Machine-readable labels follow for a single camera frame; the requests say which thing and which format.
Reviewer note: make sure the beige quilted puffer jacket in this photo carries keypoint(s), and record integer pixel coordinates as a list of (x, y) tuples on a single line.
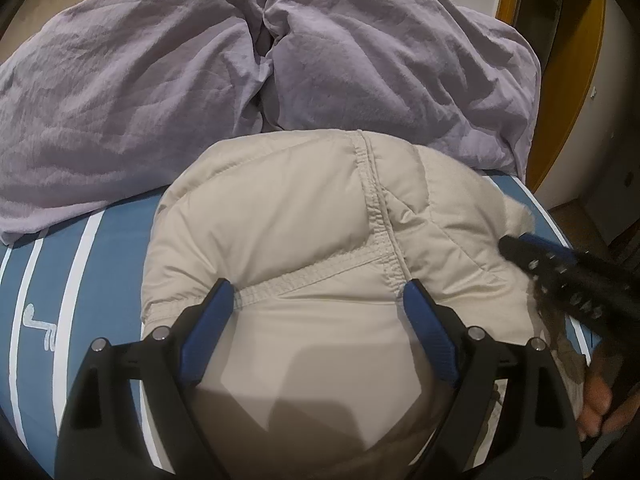
[(325, 240)]

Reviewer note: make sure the wooden furniture panel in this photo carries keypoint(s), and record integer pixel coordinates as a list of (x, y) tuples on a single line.
[(565, 90)]

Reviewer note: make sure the blue white striped bed sheet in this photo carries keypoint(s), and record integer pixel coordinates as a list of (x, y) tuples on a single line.
[(65, 300)]

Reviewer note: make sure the person's right hand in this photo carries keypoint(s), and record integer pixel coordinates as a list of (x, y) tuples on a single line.
[(596, 400)]

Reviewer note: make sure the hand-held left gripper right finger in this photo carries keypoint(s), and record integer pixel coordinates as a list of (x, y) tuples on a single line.
[(431, 336)]

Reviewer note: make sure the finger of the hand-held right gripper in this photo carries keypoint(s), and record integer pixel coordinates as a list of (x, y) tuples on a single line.
[(542, 262)]

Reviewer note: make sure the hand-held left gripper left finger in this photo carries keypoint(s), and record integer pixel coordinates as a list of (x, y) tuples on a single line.
[(207, 332)]

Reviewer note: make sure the lilac duvet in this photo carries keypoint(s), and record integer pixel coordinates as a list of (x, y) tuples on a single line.
[(250, 70)]

